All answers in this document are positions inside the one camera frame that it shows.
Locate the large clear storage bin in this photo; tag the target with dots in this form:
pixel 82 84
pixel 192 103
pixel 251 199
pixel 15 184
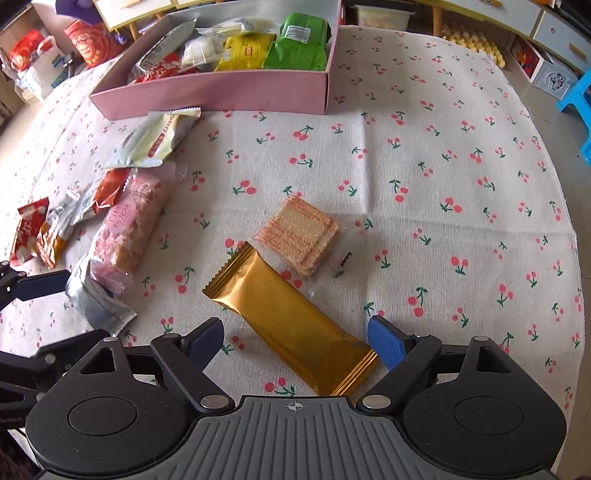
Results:
pixel 383 16

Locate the pink cardboard box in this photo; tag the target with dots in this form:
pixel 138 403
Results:
pixel 207 94

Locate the long silver snack packet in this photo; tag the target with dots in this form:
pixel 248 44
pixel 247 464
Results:
pixel 161 44

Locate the red candy packet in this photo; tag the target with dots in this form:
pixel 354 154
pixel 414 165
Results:
pixel 27 230
pixel 159 69

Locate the printed cardboard box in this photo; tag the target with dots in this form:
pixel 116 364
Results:
pixel 545 69

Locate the clear white rice cracker packet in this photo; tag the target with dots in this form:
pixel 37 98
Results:
pixel 201 53

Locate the grey blue stand drawer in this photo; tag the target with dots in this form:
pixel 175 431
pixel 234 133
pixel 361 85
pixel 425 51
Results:
pixel 554 37
pixel 461 7

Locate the cherry print tablecloth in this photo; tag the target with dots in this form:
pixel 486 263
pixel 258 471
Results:
pixel 438 207

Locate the yellow snack packet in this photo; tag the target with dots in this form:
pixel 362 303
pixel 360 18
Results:
pixel 244 53

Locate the low wooden tv stand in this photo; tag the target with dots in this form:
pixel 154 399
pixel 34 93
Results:
pixel 436 18

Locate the orange and silver snack packet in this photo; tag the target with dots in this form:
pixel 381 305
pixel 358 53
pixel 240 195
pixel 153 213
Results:
pixel 111 189

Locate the green snack packet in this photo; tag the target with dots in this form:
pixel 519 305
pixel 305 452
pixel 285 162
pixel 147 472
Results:
pixel 300 44

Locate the gold foil snack packet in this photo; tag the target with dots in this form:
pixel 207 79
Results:
pixel 286 318

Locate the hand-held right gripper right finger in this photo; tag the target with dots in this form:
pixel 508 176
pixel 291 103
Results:
pixel 385 344

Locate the orange packet with white label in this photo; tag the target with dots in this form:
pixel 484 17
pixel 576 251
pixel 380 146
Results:
pixel 57 230

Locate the cream packet with red stripe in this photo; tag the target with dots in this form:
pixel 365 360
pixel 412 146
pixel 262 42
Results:
pixel 152 138

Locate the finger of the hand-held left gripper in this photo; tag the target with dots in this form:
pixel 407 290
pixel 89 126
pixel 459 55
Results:
pixel 51 355
pixel 41 284

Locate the purple hat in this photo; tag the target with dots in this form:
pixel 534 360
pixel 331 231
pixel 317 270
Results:
pixel 74 9

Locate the small silver snack packet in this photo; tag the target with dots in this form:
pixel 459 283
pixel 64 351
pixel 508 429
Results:
pixel 99 304

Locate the red printed bag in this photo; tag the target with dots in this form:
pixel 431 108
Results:
pixel 87 41

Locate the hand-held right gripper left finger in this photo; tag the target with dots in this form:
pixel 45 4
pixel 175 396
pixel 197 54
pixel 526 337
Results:
pixel 205 344

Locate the white paper shopping bag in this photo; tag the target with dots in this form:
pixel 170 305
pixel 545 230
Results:
pixel 41 78

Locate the yellow egg tray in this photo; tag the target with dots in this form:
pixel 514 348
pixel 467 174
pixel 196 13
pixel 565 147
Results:
pixel 475 46

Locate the clear packet of wafers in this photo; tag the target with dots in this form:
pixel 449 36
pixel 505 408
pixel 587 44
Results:
pixel 295 235

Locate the red gift bag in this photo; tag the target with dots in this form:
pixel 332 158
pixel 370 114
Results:
pixel 25 50

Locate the pink wafer packet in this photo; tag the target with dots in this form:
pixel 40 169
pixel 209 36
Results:
pixel 129 226

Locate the blue plastic stool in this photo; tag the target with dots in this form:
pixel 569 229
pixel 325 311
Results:
pixel 577 106

